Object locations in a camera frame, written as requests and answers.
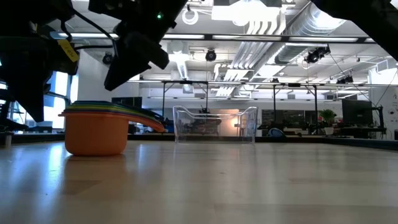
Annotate green measuring cup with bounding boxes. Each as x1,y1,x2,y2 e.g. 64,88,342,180
65,105,158,122

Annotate white coiled ceiling cable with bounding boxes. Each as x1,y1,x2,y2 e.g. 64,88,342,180
182,8,200,26

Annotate long LED light bar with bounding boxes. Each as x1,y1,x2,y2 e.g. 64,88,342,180
49,32,377,44

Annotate background potted plant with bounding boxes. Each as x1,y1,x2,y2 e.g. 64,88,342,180
319,108,335,135

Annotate silver ceiling duct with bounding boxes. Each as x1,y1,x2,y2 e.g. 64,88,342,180
275,1,348,65

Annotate orange measuring cup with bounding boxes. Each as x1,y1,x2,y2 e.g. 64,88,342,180
58,111,167,157

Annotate black background gantry frame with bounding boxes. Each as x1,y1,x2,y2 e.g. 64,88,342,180
161,80,320,131

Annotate yellow tag label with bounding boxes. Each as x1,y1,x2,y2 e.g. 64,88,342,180
58,39,80,63

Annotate black monitor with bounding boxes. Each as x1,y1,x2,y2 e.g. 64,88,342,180
111,96,143,108
341,99,373,125

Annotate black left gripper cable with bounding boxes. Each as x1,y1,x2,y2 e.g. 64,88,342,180
60,8,119,58

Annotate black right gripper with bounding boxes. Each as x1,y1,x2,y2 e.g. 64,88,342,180
88,0,189,91

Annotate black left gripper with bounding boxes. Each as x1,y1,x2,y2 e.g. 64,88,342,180
0,21,78,123

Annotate large glass window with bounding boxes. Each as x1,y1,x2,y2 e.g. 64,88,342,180
43,71,78,130

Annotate blue rounded background object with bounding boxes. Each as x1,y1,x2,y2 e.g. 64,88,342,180
267,127,285,138

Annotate black ceiling spotlight cluster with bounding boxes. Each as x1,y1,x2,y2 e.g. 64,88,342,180
335,75,354,85
303,45,331,65

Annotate clear plastic basket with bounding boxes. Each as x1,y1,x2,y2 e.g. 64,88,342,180
172,105,259,144

